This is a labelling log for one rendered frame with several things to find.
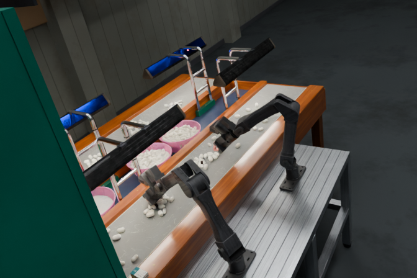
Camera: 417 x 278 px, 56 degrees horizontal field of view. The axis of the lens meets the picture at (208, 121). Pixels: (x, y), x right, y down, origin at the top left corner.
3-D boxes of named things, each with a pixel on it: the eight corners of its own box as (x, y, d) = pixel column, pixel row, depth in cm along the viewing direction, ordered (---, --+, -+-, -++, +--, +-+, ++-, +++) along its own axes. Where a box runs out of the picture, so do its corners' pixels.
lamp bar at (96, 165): (187, 117, 191) (183, 104, 187) (89, 194, 149) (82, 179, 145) (174, 115, 195) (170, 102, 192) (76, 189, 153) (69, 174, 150)
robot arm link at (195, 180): (223, 257, 148) (181, 182, 146) (235, 246, 151) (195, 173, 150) (231, 258, 142) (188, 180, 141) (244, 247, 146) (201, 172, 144)
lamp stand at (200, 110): (215, 103, 283) (203, 45, 263) (199, 116, 270) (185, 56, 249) (195, 101, 294) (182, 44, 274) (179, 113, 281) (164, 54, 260)
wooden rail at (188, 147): (269, 94, 285) (267, 80, 280) (70, 280, 164) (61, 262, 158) (262, 94, 288) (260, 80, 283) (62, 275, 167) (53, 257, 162)
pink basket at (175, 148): (211, 136, 243) (209, 123, 239) (186, 159, 225) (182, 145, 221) (179, 130, 259) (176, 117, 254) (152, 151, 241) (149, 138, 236)
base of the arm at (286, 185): (277, 175, 184) (291, 179, 180) (292, 152, 198) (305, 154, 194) (278, 188, 188) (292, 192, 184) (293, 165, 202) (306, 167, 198)
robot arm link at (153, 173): (139, 175, 174) (145, 167, 164) (155, 166, 179) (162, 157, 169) (154, 197, 173) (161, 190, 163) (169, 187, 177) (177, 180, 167)
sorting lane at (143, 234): (306, 90, 265) (306, 87, 264) (113, 299, 143) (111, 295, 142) (267, 86, 282) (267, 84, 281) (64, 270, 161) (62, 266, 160)
